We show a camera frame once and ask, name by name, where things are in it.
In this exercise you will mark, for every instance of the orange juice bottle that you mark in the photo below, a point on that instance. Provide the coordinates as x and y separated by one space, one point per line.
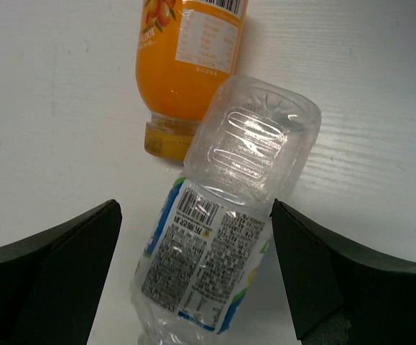
186 49

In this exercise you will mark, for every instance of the clear bottle white green label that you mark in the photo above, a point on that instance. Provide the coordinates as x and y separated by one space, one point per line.
215 227

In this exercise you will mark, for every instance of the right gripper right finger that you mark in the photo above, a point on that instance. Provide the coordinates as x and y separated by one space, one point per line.
340 291

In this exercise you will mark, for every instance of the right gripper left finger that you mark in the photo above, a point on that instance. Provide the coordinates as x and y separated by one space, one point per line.
51 282

